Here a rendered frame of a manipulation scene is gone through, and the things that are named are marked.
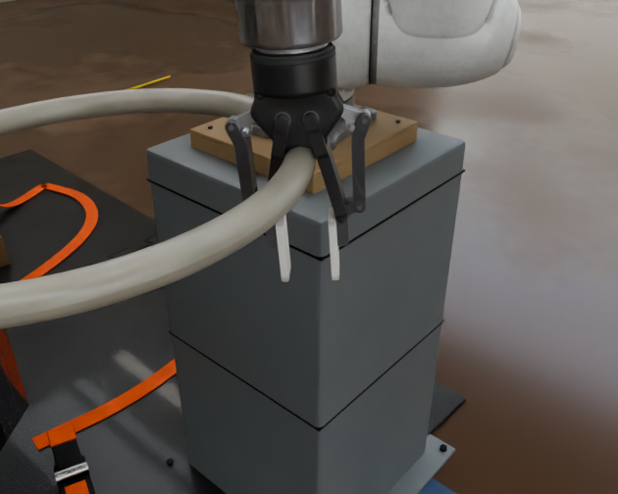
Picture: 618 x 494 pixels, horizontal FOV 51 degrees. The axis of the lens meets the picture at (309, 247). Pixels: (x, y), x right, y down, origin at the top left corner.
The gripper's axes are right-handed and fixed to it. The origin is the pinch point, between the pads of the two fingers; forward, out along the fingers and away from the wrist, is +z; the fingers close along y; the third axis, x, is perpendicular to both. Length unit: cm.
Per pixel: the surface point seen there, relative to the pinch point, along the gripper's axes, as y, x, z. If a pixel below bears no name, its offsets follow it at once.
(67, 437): 65, -49, 76
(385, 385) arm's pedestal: -8, -38, 52
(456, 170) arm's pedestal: -22, -51, 14
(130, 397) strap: 56, -67, 81
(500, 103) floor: -84, -312, 88
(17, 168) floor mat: 149, -206, 71
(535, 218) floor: -72, -175, 90
